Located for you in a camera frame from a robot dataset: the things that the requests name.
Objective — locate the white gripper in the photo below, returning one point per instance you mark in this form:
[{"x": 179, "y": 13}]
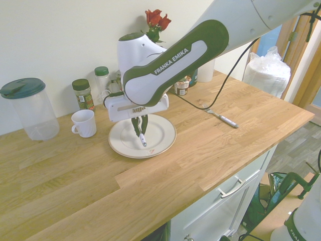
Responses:
[{"x": 120, "y": 109}]

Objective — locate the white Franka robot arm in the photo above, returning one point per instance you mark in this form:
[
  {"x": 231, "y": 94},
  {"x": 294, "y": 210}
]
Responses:
[{"x": 175, "y": 62}]

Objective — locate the white gold-rimmed plate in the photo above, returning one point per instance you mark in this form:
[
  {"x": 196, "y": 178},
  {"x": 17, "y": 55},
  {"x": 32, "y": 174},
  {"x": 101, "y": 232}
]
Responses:
[{"x": 160, "y": 135}]

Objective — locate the small clear measuring cup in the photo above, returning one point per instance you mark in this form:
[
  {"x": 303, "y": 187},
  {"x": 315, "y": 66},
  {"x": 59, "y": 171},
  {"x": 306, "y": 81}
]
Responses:
[{"x": 105, "y": 94}]

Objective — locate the glass french press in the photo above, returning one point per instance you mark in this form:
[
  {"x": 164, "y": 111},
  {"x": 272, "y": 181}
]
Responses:
[{"x": 116, "y": 82}]

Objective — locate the white ceramic mug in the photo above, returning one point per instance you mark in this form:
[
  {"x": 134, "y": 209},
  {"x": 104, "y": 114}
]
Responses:
[{"x": 85, "y": 124}]

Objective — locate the clear bottle with green cap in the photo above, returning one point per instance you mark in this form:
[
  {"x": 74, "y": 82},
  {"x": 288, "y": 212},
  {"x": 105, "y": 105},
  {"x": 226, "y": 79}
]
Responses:
[{"x": 102, "y": 77}]

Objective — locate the spice jar with dark lid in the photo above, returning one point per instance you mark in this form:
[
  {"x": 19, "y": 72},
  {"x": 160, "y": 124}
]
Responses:
[{"x": 83, "y": 96}]

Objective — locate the large dark supplement tub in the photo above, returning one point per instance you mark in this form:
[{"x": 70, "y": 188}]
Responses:
[{"x": 193, "y": 79}]

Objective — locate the white cylindrical container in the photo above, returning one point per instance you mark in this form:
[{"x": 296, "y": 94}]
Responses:
[{"x": 206, "y": 72}]

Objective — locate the red roses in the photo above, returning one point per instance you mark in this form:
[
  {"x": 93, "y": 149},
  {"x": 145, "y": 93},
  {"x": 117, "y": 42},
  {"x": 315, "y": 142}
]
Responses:
[{"x": 156, "y": 21}]

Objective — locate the clear container with teal lid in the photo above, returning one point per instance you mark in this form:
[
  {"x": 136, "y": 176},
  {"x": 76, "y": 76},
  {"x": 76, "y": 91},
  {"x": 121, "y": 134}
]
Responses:
[{"x": 35, "y": 113}]

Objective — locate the white kitchen cabinet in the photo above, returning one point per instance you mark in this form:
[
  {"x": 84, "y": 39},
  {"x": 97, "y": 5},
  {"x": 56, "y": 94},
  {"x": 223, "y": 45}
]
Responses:
[{"x": 225, "y": 208}]

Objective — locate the metal cabinet knob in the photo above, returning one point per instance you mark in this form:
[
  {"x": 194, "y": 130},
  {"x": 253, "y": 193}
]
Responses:
[{"x": 187, "y": 237}]

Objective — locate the plastic-wrapped white roll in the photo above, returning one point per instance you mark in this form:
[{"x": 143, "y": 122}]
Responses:
[{"x": 269, "y": 72}]

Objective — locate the green shopping bag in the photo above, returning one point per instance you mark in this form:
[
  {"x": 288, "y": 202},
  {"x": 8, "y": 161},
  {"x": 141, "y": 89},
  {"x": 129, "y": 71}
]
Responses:
[{"x": 258, "y": 206}]

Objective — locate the green metal clamp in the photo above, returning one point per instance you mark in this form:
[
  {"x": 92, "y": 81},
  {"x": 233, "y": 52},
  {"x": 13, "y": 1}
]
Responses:
[{"x": 288, "y": 182}]

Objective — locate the wooden door frame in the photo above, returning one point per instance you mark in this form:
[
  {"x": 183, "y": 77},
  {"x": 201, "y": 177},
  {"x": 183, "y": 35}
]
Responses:
[{"x": 304, "y": 75}]

